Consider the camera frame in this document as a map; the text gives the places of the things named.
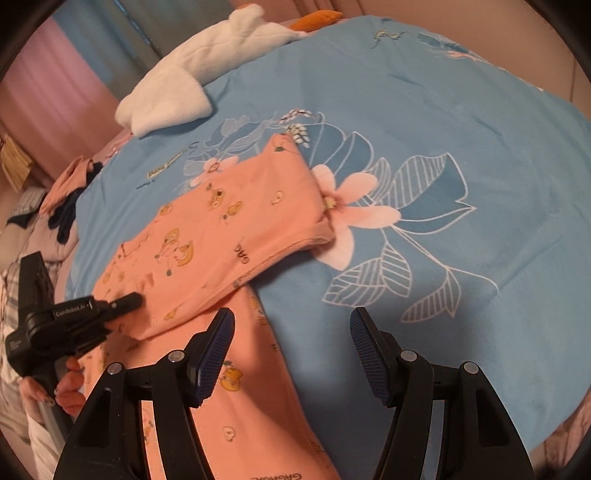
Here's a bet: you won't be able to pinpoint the plaid grey quilt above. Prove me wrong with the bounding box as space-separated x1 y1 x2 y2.
1 261 60 479

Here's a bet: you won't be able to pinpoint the person's left hand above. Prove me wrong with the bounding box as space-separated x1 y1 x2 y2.
19 357 85 424

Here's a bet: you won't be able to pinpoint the dark navy folded clothes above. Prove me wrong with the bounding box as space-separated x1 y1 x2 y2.
48 161 103 245

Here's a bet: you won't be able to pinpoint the small pink garment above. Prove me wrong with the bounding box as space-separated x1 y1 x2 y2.
93 129 133 164

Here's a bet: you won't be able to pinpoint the pink duck print shirt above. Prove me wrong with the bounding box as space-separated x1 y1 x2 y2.
82 133 337 479

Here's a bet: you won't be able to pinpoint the white plush goose toy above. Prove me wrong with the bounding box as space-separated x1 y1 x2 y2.
114 3 344 139

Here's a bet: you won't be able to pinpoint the pink and blue curtains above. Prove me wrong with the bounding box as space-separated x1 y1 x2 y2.
1 1 232 181

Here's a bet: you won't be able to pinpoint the blue floral blanket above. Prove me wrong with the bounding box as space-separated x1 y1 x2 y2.
66 16 590 479

